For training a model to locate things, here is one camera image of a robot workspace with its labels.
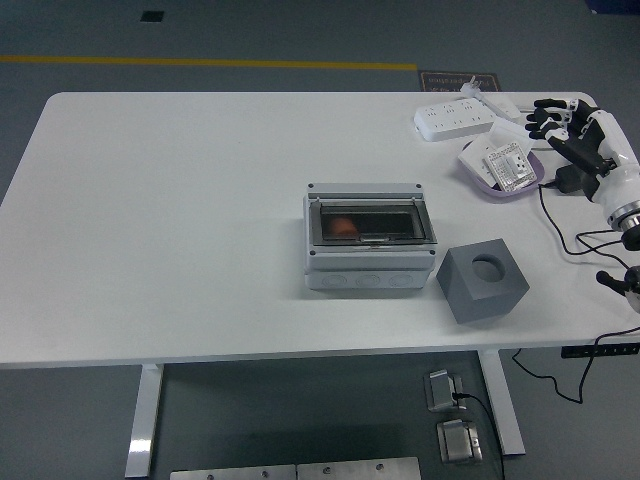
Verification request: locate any black table controller cable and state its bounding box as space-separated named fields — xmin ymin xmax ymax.
xmin=510 ymin=327 xmax=640 ymax=404

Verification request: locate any purple plastic tray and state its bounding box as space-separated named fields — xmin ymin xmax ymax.
xmin=458 ymin=139 xmax=547 ymax=204

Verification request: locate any dark floor sign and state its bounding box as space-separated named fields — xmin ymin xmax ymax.
xmin=417 ymin=69 xmax=500 ymax=94

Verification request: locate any white table leg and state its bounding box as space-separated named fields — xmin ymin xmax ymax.
xmin=124 ymin=363 xmax=166 ymax=477
xmin=477 ymin=349 xmax=526 ymax=457

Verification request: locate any black power adapter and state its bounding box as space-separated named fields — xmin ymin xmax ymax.
xmin=554 ymin=164 xmax=594 ymax=196

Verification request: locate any grey metal floor plate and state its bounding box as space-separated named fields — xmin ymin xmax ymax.
xmin=296 ymin=456 xmax=422 ymax=480
xmin=169 ymin=464 xmax=297 ymax=480

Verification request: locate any black robot hand cable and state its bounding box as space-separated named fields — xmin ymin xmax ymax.
xmin=574 ymin=228 xmax=636 ymax=251

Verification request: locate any orange cylindrical battery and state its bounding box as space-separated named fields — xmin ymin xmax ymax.
xmin=324 ymin=216 xmax=359 ymax=237

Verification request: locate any white power strip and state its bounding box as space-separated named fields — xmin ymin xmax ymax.
xmin=412 ymin=97 xmax=499 ymax=142

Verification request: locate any white power plug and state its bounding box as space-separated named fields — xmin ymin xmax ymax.
xmin=459 ymin=75 xmax=489 ymax=99

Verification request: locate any black floor socket cable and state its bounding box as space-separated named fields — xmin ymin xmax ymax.
xmin=451 ymin=392 xmax=506 ymax=480

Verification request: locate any silver floor socket box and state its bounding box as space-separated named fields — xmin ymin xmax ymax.
xmin=435 ymin=418 xmax=485 ymax=465
xmin=423 ymin=368 xmax=469 ymax=413

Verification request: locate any thin black adapter cord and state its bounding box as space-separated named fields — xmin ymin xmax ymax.
xmin=537 ymin=180 xmax=640 ymax=281

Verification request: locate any grey plastic junction box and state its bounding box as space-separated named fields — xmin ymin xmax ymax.
xmin=302 ymin=182 xmax=439 ymax=292

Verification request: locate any blue object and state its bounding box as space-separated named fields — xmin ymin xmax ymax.
xmin=587 ymin=0 xmax=640 ymax=14

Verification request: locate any smoked transparent box lid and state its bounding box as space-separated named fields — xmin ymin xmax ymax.
xmin=309 ymin=197 xmax=437 ymax=247

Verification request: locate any white rectangular adapter block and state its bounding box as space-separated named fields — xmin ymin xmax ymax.
xmin=492 ymin=95 xmax=521 ymax=120

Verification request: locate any small white flat box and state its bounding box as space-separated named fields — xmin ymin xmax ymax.
xmin=488 ymin=121 xmax=537 ymax=152

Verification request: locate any printed white socket module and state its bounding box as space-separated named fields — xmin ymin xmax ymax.
xmin=482 ymin=144 xmax=537 ymax=194

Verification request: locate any white wall socket plate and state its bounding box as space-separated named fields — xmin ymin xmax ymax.
xmin=458 ymin=133 xmax=501 ymax=182

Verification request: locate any black table control panel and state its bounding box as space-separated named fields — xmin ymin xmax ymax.
xmin=560 ymin=343 xmax=640 ymax=359

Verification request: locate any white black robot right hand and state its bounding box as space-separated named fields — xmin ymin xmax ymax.
xmin=524 ymin=97 xmax=640 ymax=221

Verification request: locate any grey foam block holder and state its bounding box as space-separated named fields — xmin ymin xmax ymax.
xmin=436 ymin=238 xmax=531 ymax=328

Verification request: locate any white coiled cable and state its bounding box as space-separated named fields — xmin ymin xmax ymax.
xmin=517 ymin=102 xmax=551 ymax=151

